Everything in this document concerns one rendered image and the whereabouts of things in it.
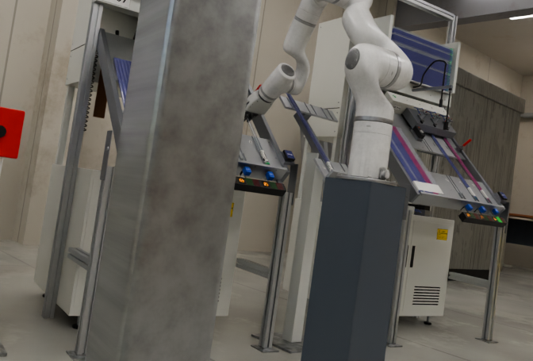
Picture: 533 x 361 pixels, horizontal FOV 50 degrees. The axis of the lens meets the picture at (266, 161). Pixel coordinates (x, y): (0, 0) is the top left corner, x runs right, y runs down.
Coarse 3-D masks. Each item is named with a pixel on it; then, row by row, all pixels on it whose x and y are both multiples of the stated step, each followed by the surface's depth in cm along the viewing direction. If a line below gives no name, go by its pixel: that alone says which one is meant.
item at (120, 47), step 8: (112, 40) 240; (120, 40) 243; (128, 40) 246; (112, 48) 235; (120, 48) 238; (128, 48) 242; (112, 56) 231; (120, 56) 234; (128, 56) 237; (112, 64) 227
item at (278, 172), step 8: (240, 160) 219; (240, 168) 221; (256, 168) 224; (264, 168) 226; (272, 168) 227; (280, 168) 229; (248, 176) 226; (256, 176) 228; (264, 176) 230; (280, 176) 232
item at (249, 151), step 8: (248, 136) 238; (240, 144) 231; (248, 144) 234; (256, 144) 237; (264, 144) 240; (240, 152) 227; (248, 152) 230; (256, 152) 233; (272, 152) 238; (248, 160) 226; (256, 160) 228; (272, 160) 234
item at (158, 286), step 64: (192, 0) 17; (256, 0) 18; (192, 64) 17; (128, 128) 18; (192, 128) 17; (128, 192) 17; (192, 192) 17; (128, 256) 16; (192, 256) 17; (128, 320) 16; (192, 320) 17
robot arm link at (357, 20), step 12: (348, 0) 201; (360, 0) 197; (372, 0) 202; (348, 12) 191; (360, 12) 189; (348, 24) 190; (360, 24) 187; (372, 24) 187; (348, 36) 192; (360, 36) 187; (372, 36) 186; (384, 36) 185; (396, 48) 183; (408, 60) 181; (408, 72) 179; (396, 84) 180
